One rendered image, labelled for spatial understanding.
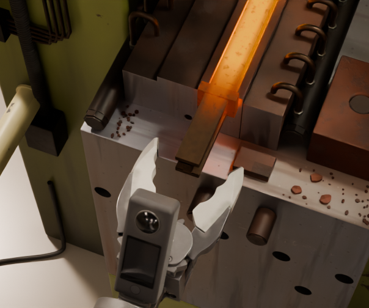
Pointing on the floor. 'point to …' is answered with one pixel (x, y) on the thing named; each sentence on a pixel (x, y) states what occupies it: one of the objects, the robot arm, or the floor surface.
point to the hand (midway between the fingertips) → (196, 156)
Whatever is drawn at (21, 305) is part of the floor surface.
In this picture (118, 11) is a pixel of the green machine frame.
